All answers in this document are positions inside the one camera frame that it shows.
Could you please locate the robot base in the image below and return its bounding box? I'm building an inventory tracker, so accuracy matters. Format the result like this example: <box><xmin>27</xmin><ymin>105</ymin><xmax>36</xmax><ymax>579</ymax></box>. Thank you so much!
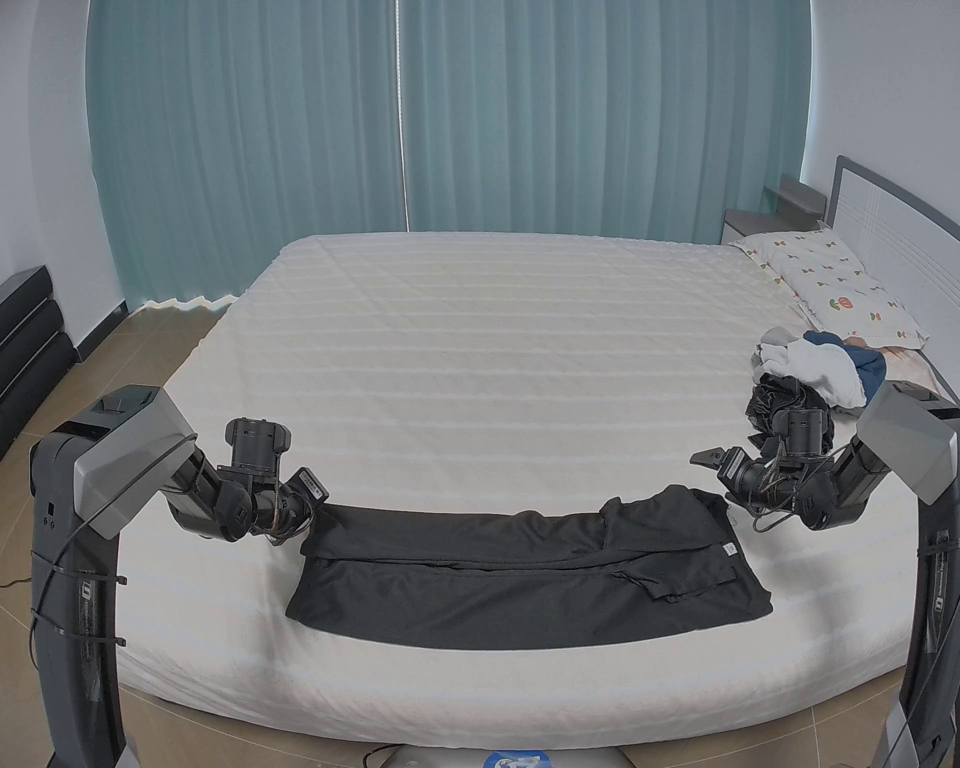
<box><xmin>397</xmin><ymin>742</ymin><xmax>625</xmax><ymax>768</ymax></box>

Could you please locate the blue-green curtain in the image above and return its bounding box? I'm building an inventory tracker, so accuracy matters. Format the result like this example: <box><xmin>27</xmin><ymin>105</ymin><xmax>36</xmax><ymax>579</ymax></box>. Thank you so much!
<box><xmin>86</xmin><ymin>0</ymin><xmax>406</xmax><ymax>309</ymax></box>
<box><xmin>397</xmin><ymin>0</ymin><xmax>816</xmax><ymax>245</ymax></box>

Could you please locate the bed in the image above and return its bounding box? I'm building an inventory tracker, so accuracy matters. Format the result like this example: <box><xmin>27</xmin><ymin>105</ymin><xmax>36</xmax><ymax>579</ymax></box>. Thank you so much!
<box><xmin>112</xmin><ymin>156</ymin><xmax>960</xmax><ymax>751</ymax></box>

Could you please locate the white printed pillow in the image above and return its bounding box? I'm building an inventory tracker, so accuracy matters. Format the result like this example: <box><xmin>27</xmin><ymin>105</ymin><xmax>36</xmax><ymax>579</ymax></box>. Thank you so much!
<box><xmin>729</xmin><ymin>228</ymin><xmax>930</xmax><ymax>350</ymax></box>

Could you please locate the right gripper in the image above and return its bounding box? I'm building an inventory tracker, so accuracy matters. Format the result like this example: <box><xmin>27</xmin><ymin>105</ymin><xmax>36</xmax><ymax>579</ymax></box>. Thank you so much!
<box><xmin>716</xmin><ymin>448</ymin><xmax>760</xmax><ymax>496</ymax></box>

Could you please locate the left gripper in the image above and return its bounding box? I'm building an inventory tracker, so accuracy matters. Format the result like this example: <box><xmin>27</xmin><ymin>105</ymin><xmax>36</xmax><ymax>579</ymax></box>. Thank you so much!
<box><xmin>279</xmin><ymin>466</ymin><xmax>333</xmax><ymax>537</ymax></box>

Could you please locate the grey bedside table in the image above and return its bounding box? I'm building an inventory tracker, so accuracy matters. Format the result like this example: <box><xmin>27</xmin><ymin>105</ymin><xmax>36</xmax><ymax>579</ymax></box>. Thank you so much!
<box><xmin>723</xmin><ymin>174</ymin><xmax>828</xmax><ymax>245</ymax></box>

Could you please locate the shiny black garment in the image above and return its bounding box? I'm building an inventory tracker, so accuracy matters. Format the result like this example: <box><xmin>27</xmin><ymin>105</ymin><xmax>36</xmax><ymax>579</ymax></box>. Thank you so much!
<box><xmin>744</xmin><ymin>373</ymin><xmax>837</xmax><ymax>455</ymax></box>

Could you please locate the pile of clothes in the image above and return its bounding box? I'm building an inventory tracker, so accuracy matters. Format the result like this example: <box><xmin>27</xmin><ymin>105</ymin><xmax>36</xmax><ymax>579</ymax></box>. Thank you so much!
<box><xmin>752</xmin><ymin>326</ymin><xmax>906</xmax><ymax>412</ymax></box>

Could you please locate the black T-shirt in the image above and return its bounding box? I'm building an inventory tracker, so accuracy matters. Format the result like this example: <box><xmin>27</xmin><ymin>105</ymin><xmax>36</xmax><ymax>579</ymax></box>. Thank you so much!
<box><xmin>286</xmin><ymin>483</ymin><xmax>774</xmax><ymax>652</ymax></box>

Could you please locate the black chest of drawers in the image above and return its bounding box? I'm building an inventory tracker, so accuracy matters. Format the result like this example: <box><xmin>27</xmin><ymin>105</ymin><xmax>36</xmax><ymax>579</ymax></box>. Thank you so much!
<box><xmin>0</xmin><ymin>266</ymin><xmax>79</xmax><ymax>459</ymax></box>

